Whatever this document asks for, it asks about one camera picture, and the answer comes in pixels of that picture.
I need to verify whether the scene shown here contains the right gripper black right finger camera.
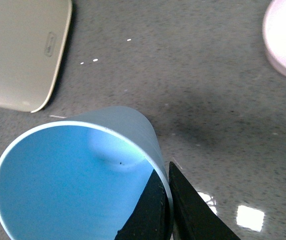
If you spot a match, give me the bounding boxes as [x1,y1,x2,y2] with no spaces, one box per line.
[169,162,239,240]

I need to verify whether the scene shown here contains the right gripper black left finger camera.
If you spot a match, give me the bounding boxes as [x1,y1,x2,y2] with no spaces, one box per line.
[115,170,171,240]

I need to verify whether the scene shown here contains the blue plastic cup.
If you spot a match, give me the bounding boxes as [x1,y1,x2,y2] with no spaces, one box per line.
[0,106,174,240]

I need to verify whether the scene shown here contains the pink plastic bowl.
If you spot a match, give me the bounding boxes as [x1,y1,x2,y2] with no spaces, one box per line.
[262,0,286,76]

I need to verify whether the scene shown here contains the white two-slot toaster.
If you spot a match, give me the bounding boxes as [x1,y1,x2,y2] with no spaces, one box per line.
[0,0,72,113]

